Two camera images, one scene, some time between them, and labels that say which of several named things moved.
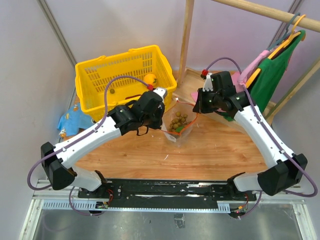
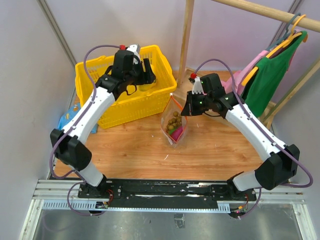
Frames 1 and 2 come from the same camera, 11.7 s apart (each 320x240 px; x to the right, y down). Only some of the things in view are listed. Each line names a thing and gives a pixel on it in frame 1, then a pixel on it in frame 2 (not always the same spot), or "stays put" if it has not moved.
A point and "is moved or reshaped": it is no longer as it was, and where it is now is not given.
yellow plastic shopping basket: [147, 63] stays put
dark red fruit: [132, 96] → [175, 132]
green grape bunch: [176, 123] is moved or reshaped
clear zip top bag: [178, 121] is moved or reshaped
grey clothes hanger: [286, 35] stays put
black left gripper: [160, 111] → [148, 77]
